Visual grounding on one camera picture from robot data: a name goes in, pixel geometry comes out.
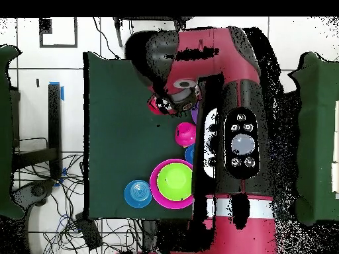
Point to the small crimson plastic bowl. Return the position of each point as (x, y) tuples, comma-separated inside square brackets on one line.
[(185, 133)]

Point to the purple plastic bowl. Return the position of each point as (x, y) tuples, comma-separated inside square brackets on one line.
[(194, 113)]

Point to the dark blue plastic bowl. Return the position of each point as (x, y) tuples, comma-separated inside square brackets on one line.
[(189, 154)]

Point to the green plastic bowl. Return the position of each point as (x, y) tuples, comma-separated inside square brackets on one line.
[(174, 182)]

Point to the large pink plastic bowl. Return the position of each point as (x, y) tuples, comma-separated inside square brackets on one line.
[(156, 195)]

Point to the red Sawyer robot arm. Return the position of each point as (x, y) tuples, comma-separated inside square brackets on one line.
[(238, 232)]

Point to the dark green tablecloth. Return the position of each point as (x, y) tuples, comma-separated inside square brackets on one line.
[(119, 119)]

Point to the stand with metal legs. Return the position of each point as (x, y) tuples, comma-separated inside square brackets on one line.
[(118, 33)]

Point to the light blue plastic bowl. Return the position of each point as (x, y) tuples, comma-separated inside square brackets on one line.
[(136, 194)]

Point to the blue tape strip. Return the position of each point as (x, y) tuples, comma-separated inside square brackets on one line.
[(62, 94)]

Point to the black power brick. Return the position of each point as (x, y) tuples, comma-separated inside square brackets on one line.
[(88, 232)]

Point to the green cloth covered side table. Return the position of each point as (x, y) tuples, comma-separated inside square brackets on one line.
[(6, 132), (317, 132)]

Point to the black metal frame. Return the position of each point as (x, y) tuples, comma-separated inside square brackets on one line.
[(54, 119)]

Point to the black square floor frame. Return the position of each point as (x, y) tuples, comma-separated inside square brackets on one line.
[(58, 46)]

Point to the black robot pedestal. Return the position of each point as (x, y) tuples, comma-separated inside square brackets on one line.
[(169, 235)]

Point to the grey pedestal foot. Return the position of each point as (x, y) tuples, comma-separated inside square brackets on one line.
[(37, 190)]

